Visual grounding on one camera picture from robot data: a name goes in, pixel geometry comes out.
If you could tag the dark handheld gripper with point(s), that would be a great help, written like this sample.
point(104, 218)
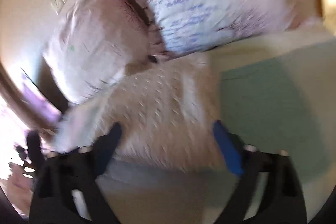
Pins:
point(32, 156)

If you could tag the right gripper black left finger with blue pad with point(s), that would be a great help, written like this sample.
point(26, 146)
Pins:
point(77, 170)

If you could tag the beige striped knit garment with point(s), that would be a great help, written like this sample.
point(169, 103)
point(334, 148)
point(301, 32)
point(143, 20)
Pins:
point(166, 113)

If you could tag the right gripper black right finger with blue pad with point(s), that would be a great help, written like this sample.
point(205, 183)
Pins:
point(268, 189)

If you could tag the pale green bed sheet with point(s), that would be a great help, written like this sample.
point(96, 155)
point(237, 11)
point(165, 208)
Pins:
point(278, 92)

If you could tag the dark wooden window frame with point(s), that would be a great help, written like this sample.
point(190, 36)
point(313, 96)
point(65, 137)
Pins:
point(29, 104)

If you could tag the pink floral left pillow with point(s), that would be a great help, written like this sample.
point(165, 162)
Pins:
point(99, 42)

